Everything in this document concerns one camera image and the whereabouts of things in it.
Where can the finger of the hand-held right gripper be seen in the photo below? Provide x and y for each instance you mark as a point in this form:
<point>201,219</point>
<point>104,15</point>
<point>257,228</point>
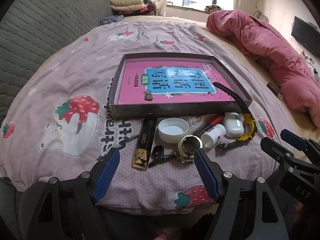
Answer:
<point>275,150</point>
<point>291,137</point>

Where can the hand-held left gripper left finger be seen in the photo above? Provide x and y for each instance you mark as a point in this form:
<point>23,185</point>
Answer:
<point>107,172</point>

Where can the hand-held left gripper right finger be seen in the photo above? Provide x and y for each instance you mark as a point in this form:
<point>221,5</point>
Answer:
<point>206,173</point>

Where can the brass lamp socket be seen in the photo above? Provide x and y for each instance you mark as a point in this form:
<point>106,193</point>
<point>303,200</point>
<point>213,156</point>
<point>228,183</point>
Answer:
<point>185,155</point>

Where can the yellow and black wristwatch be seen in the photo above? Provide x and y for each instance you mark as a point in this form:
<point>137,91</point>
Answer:
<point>247,127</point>

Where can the white pill bottle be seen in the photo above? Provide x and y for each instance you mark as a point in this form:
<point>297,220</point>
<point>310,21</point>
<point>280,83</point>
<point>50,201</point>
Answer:
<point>212,136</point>

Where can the white earbuds case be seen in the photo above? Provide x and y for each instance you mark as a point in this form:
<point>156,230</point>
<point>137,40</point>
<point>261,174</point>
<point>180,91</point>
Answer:
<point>232,127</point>

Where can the black and gold box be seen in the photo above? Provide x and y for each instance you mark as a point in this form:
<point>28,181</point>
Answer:
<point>145,140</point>

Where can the black hair clip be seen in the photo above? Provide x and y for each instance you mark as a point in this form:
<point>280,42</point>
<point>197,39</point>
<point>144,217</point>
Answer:
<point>158,152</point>

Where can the white jar lid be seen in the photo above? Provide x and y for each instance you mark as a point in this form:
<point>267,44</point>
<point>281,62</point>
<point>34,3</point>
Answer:
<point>172,130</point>

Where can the red and black marker pen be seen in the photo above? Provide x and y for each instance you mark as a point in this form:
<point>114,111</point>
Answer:
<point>217,119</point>

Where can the grey cardboard box tray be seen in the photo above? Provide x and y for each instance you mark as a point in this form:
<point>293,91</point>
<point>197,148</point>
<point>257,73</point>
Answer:
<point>130,112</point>

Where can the pink book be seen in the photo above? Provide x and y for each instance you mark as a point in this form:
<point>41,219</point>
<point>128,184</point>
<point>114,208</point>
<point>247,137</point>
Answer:
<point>135,85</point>

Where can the pink quilt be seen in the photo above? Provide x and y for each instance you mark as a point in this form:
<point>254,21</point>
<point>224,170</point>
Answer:
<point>270,47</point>

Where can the strawberry printed blanket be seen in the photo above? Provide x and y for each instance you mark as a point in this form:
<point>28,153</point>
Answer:
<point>75,67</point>

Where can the colourful item on windowsill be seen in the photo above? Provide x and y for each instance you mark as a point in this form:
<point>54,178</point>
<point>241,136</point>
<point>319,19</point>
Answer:
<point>212,8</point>

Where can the dark floral cloth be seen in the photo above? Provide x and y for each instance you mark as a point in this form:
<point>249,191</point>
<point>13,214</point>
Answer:
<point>111,19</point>

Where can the grey quilted headboard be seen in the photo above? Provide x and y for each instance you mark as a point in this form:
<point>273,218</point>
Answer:
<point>37,30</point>

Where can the stack of folded clothes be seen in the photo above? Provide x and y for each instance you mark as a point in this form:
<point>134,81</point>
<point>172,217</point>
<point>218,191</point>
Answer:
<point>127,3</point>

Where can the black wall television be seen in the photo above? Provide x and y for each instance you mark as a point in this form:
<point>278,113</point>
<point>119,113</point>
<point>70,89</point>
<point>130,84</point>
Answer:
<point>305,33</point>

